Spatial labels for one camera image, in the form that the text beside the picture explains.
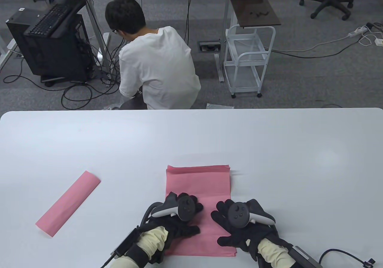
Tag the white power adapter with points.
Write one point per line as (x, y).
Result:
(378, 42)

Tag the metal floor socket box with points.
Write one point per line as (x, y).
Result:
(209, 46)

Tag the black white hand controller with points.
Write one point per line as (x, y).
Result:
(238, 215)
(187, 208)

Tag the person's left forearm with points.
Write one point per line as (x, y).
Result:
(149, 241)

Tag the black computer tower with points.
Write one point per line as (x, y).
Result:
(57, 55)

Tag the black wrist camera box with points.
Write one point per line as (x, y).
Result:
(125, 244)
(303, 257)

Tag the metal desk leg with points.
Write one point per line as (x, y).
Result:
(92, 19)

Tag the person's right hand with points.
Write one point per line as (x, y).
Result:
(242, 236)

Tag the person's left hand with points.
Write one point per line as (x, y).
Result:
(182, 230)

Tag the white power strip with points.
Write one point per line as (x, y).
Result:
(357, 31)

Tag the pink paper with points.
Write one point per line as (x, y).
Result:
(67, 203)
(197, 181)

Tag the black keyboard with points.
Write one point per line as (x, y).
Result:
(45, 22)

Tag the clear plastic bag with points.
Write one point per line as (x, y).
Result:
(220, 106)

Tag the dark brown board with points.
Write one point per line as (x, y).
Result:
(254, 10)

